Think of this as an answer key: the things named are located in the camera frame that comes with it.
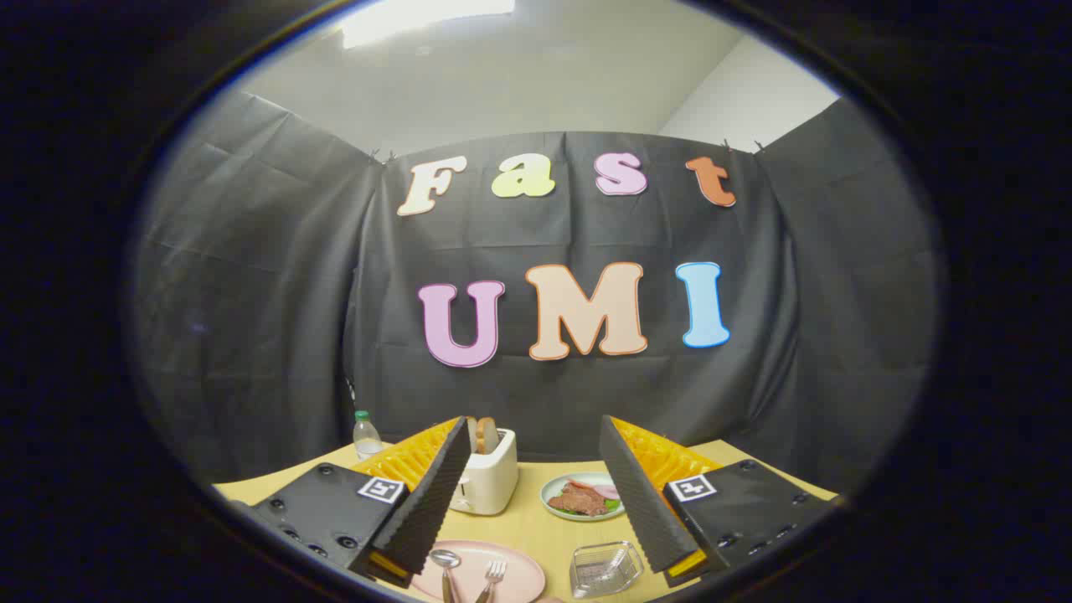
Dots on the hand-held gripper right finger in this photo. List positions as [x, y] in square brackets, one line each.
[641, 502]

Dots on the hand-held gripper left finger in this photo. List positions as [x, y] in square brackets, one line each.
[427, 502]

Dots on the pink ham slice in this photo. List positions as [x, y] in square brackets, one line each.
[605, 491]

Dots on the pale green oval plate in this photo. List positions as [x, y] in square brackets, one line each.
[557, 511]

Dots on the green lettuce leaf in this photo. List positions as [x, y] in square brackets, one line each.
[613, 506]

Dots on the clear water bottle green cap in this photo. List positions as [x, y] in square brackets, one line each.
[367, 440]

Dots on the pink round plate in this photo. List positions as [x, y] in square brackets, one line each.
[515, 578]

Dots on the brown meat slice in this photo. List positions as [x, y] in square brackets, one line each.
[578, 500]

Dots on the white toaster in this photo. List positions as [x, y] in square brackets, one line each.
[494, 477]

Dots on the toast bread slice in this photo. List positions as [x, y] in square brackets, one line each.
[472, 435]
[489, 435]

